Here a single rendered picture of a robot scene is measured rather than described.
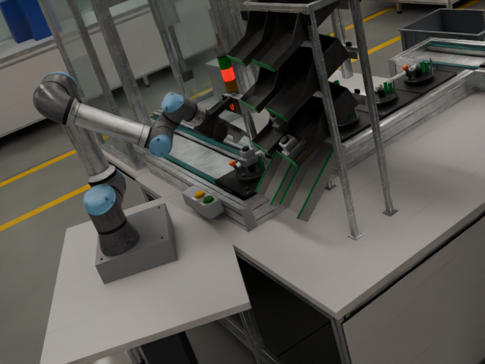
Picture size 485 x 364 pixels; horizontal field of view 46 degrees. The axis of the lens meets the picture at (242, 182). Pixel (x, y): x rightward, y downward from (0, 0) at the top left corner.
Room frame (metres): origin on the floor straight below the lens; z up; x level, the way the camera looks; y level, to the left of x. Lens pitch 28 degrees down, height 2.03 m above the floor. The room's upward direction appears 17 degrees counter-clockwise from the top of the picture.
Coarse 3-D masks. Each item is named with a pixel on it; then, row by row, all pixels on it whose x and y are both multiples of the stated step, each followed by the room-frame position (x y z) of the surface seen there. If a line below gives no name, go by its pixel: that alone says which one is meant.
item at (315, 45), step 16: (352, 0) 1.68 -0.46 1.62; (352, 16) 1.69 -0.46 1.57; (320, 48) 1.61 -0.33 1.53; (320, 64) 1.60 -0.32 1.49; (368, 64) 1.68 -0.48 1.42; (320, 80) 1.62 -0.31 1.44; (368, 80) 1.68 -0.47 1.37; (368, 96) 1.69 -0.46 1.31; (336, 128) 1.61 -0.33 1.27; (336, 144) 1.60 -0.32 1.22; (336, 160) 1.62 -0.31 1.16; (384, 160) 1.68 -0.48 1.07; (384, 176) 1.68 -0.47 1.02; (384, 192) 1.69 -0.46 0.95; (352, 208) 1.61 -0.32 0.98; (352, 224) 1.61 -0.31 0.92
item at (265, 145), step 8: (296, 120) 1.77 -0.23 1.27; (264, 128) 1.87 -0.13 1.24; (272, 128) 1.87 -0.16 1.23; (288, 128) 1.76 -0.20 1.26; (256, 136) 1.86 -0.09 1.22; (264, 136) 1.86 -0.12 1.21; (272, 136) 1.82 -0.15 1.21; (280, 136) 1.79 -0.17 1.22; (256, 144) 1.81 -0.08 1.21; (264, 144) 1.82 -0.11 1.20; (272, 144) 1.78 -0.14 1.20; (272, 152) 1.74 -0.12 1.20
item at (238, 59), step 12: (264, 0) 1.90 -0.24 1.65; (276, 0) 1.91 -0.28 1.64; (252, 12) 1.89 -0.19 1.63; (264, 12) 1.90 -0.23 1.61; (276, 12) 1.77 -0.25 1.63; (252, 24) 1.89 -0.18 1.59; (264, 24) 1.90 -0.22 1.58; (252, 36) 1.88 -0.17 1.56; (264, 36) 1.76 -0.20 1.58; (240, 48) 1.87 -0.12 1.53; (252, 48) 1.81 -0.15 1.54; (240, 60) 1.80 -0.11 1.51
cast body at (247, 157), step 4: (244, 148) 2.07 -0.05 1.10; (248, 148) 2.06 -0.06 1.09; (252, 148) 2.06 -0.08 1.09; (240, 152) 2.07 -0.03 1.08; (244, 152) 2.05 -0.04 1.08; (248, 152) 2.05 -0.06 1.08; (252, 152) 2.05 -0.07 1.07; (244, 156) 2.05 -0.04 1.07; (248, 156) 2.05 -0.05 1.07; (252, 156) 2.05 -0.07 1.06; (256, 156) 2.06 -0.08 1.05; (240, 160) 2.06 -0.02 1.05; (244, 160) 2.04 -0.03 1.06; (248, 160) 2.04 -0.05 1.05; (252, 160) 2.05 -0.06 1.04; (256, 160) 2.06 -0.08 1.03; (240, 164) 2.07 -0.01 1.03; (244, 164) 2.04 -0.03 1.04; (248, 164) 2.04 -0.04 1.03; (252, 164) 2.05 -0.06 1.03
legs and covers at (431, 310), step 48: (144, 192) 2.59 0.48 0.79; (480, 240) 1.57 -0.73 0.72; (288, 288) 1.53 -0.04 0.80; (384, 288) 1.39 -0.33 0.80; (432, 288) 1.46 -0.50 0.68; (480, 288) 1.56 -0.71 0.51; (240, 336) 2.07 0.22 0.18; (336, 336) 1.33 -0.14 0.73; (384, 336) 1.35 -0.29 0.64; (432, 336) 1.44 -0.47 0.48; (480, 336) 1.55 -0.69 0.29
